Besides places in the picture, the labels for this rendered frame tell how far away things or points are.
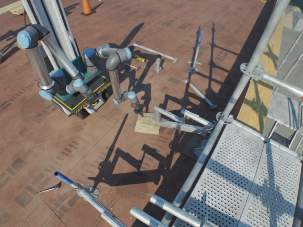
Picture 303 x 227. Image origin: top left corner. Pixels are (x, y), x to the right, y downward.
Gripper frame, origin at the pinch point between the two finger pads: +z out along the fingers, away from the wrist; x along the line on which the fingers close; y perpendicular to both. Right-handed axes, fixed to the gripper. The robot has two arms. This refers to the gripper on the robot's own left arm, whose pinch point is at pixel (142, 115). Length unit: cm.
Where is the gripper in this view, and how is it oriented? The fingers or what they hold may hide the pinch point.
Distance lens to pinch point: 206.8
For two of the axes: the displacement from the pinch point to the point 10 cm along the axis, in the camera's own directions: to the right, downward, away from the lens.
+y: 7.4, 1.6, -6.5
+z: 3.5, 7.4, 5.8
